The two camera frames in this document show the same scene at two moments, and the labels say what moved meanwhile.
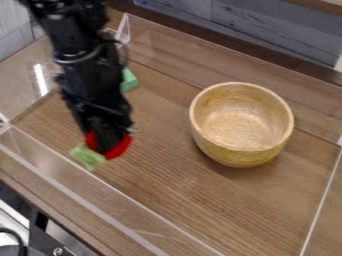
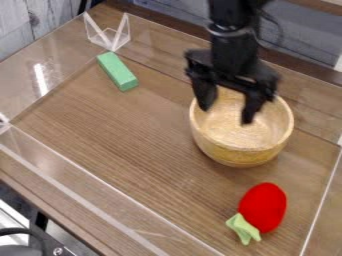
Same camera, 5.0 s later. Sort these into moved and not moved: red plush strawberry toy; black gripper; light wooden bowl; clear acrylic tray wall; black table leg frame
Moved: red plush strawberry toy; black gripper
Not moved: black table leg frame; light wooden bowl; clear acrylic tray wall
